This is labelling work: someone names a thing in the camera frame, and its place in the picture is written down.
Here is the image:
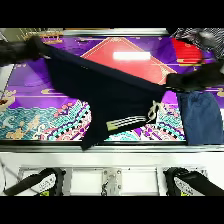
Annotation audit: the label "grey patterned garment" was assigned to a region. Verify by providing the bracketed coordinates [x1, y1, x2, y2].
[170, 27, 224, 62]

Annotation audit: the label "navy drawstring shorts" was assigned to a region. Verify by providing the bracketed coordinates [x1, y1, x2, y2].
[34, 37, 168, 152]

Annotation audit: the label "red garment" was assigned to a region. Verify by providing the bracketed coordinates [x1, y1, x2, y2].
[171, 37, 205, 65]

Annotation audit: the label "blue garment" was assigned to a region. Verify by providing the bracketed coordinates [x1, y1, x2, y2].
[176, 91, 224, 146]

